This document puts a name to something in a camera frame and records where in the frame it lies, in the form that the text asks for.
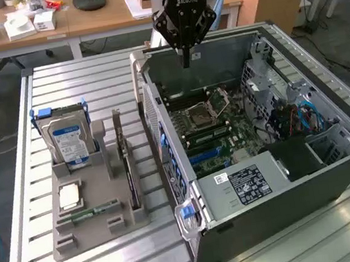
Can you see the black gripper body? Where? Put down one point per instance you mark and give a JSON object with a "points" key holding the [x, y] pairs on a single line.
{"points": [[184, 2]]}

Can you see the graphics card with metal bracket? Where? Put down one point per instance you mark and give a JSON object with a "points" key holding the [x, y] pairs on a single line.
{"points": [[127, 163]]}

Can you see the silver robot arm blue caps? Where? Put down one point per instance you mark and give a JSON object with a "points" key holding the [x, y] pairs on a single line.
{"points": [[157, 19]]}

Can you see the white paper stack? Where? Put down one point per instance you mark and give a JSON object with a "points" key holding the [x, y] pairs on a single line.
{"points": [[136, 7]]}

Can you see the wooden desk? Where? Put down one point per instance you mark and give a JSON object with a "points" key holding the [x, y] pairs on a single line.
{"points": [[97, 18]]}

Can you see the metal socket cover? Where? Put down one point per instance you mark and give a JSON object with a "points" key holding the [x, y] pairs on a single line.
{"points": [[219, 98]]}

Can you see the metal disk bay cage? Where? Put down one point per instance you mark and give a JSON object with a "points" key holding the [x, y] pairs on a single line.
{"points": [[333, 144], [261, 93]]}

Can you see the CPU socket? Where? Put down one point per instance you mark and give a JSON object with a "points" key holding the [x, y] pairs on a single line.
{"points": [[197, 116]]}

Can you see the red packet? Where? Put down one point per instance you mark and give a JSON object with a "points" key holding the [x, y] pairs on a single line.
{"points": [[53, 4]]}

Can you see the white box with printed label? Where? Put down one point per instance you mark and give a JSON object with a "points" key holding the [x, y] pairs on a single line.
{"points": [[44, 24]]}

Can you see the green motherboard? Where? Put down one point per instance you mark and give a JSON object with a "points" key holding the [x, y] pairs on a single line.
{"points": [[244, 134]]}

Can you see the blue expansion slot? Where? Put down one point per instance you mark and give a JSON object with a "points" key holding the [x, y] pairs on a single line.
{"points": [[206, 155]]}

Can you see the white box with round insert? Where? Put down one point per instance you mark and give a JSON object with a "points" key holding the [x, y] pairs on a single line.
{"points": [[19, 32]]}

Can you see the hard disk in blue carrier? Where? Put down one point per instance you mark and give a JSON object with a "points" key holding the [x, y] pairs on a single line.
{"points": [[67, 143]]}

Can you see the grey power supply unit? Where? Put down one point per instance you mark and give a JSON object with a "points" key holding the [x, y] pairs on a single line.
{"points": [[217, 203]]}

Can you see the silver CPU chip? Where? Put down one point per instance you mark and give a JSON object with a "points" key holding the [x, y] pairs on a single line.
{"points": [[69, 196]]}

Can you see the green RAM stick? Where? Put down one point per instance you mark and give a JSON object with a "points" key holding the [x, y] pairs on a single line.
{"points": [[88, 212]]}

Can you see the grey printed parts rack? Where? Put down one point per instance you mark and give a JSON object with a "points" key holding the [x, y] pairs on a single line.
{"points": [[102, 219]]}

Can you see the black open PC case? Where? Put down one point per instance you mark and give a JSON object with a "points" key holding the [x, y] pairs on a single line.
{"points": [[274, 231]]}

